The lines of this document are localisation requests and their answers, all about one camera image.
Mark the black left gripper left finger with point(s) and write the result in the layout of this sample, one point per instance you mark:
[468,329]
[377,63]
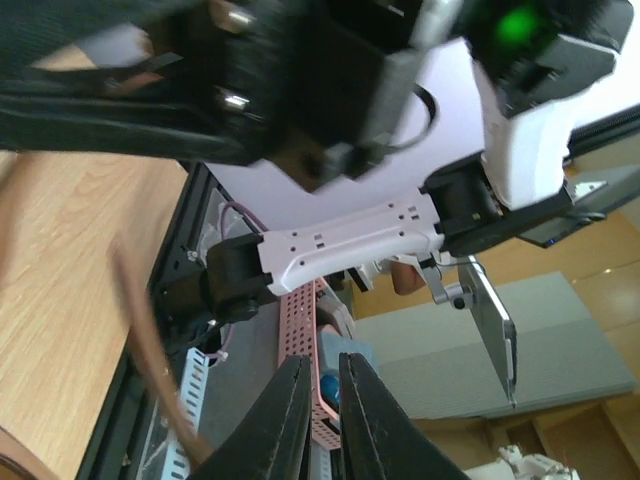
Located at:
[272,442]

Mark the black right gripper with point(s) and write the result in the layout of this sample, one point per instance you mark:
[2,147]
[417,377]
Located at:
[315,87]

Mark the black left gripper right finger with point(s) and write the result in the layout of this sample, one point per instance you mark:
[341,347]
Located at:
[378,440]

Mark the light blue slotted cable duct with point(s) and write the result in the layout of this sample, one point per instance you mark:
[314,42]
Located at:
[182,407]

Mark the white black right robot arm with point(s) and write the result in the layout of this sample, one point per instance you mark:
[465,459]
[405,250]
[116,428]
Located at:
[532,63]

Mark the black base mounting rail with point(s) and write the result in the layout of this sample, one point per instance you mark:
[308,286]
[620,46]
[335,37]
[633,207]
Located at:
[129,421]

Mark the grey tablet on mount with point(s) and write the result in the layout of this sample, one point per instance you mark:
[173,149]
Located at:
[465,285]

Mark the brown translucent sunglasses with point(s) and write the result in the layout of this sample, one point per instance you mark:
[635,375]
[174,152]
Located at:
[17,461]

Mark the pink perforated box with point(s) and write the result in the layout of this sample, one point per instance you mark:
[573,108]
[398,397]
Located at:
[298,337]

